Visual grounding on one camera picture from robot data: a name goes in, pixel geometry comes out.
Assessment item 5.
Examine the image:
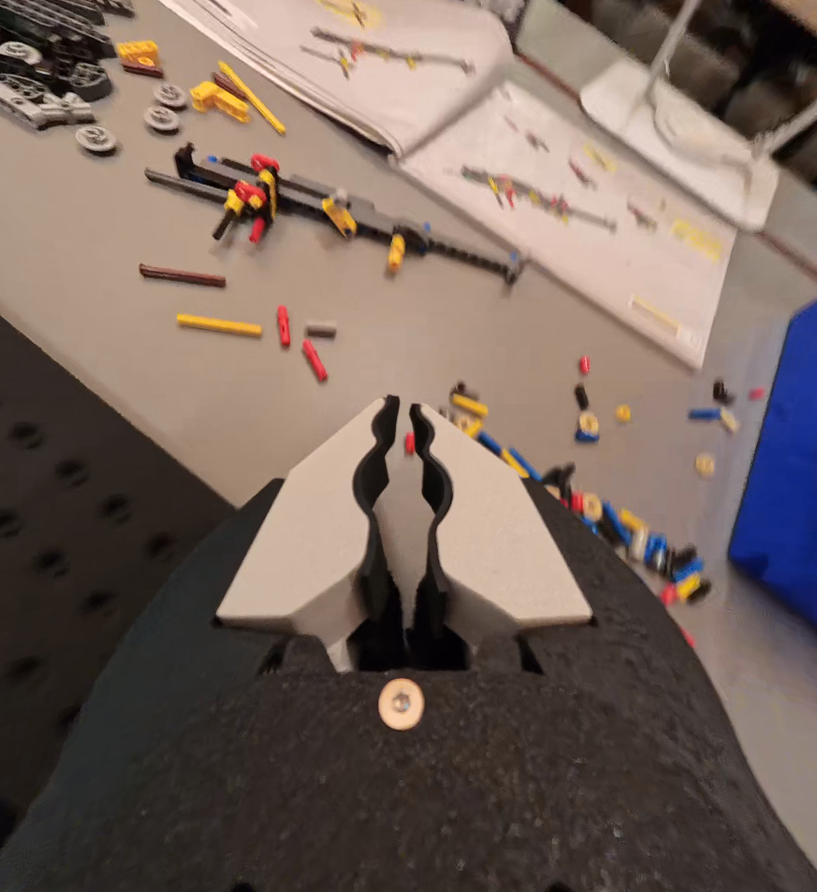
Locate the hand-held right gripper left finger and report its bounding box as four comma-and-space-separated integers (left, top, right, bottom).
215, 395, 407, 672

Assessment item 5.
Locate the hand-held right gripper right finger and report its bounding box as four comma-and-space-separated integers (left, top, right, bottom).
410, 402, 595, 649

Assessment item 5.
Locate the pile of small lego pieces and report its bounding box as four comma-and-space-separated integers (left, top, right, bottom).
439, 380, 712, 649

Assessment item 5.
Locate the long grey lego beam assembly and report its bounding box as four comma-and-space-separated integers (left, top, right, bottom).
145, 143, 528, 287

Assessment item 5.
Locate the long yellow lego axle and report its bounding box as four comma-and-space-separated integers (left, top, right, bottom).
216, 60, 287, 135

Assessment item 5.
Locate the lego instruction booklet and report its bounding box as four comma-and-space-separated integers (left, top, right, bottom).
161, 0, 738, 370

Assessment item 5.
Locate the yellow lego angle connector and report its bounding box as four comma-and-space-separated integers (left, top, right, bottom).
191, 81, 251, 124

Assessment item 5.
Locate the yellow lego brick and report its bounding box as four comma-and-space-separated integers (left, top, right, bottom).
116, 39, 162, 71

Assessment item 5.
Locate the black perforated board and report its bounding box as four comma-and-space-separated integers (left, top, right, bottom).
0, 286, 236, 872

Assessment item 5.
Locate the blue plastic bin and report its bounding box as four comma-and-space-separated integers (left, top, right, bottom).
727, 279, 817, 659

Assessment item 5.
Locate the white stand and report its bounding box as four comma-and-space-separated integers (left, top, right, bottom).
581, 0, 780, 232

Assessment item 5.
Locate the pile of grey black beams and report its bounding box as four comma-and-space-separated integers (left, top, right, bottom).
0, 0, 136, 132

